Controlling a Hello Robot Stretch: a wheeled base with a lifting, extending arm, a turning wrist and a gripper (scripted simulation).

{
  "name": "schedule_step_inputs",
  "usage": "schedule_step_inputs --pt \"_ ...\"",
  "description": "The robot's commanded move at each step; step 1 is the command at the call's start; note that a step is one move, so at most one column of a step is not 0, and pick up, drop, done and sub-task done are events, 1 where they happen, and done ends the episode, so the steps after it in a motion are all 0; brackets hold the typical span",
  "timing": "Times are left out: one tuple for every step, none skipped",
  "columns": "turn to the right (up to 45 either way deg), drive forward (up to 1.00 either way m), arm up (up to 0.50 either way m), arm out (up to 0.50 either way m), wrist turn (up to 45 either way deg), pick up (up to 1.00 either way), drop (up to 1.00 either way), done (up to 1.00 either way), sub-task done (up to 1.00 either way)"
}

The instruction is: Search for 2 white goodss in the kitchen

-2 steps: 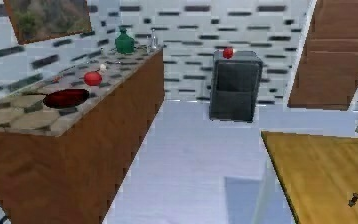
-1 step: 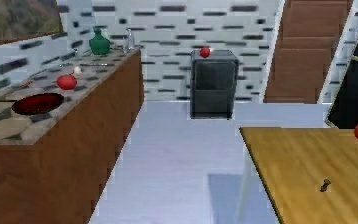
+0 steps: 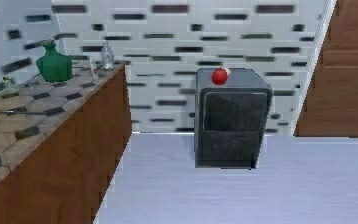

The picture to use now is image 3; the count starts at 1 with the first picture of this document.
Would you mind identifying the small clear drinking glass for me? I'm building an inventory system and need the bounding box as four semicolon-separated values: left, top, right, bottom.
89;57;100;81

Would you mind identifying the small pale green bottle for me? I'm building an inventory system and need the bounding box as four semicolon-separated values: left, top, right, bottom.
0;76;19;97

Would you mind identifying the green spray bottle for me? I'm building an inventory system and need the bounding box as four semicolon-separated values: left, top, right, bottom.
35;39;73;84

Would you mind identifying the red apple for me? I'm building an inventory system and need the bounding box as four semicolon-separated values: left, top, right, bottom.
211;67;229;86

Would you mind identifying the brown wooden kitchen counter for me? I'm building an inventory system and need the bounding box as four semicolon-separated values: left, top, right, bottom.
0;63;133;224

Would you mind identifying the clear glass bottle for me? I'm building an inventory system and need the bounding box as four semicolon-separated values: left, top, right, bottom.
100;40;116;71

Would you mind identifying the brown wooden door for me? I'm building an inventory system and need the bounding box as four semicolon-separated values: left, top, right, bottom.
293;0;358;138

